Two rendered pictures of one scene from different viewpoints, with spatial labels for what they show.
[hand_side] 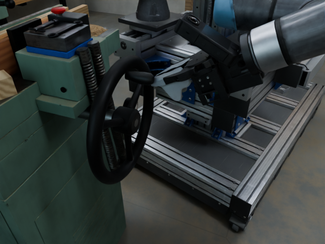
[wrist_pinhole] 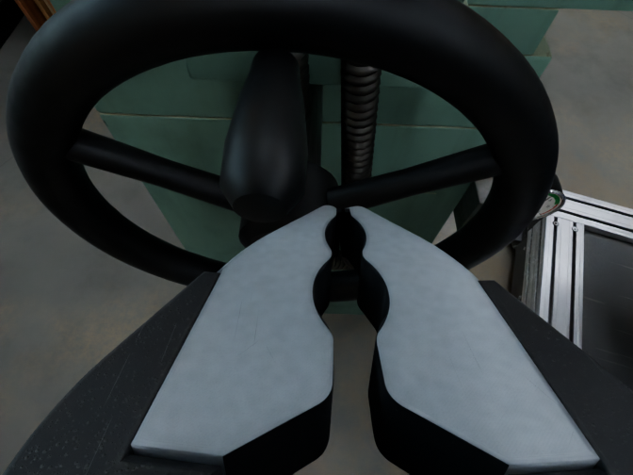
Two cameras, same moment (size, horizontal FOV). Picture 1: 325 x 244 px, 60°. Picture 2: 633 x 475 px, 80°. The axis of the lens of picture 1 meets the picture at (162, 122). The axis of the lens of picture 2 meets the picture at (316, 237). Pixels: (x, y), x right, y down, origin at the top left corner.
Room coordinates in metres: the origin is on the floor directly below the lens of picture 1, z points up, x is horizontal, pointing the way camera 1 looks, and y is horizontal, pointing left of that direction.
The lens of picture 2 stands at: (0.48, -0.04, 1.01)
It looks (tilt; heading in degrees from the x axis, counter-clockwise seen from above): 62 degrees down; 68
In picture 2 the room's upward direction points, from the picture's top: 3 degrees clockwise
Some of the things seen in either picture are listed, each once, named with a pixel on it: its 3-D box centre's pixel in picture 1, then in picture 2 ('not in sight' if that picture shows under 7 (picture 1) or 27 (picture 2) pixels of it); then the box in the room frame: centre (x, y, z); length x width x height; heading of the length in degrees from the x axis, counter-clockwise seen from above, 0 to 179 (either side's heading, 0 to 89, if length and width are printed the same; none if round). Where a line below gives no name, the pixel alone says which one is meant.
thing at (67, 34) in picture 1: (62, 31); not in sight; (0.59, 0.21, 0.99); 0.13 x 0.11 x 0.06; 160
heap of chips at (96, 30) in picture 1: (87, 27); not in sight; (0.85, 0.23, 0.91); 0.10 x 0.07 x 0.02; 70
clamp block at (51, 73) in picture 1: (66, 64); not in sight; (0.58, 0.21, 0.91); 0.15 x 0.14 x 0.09; 160
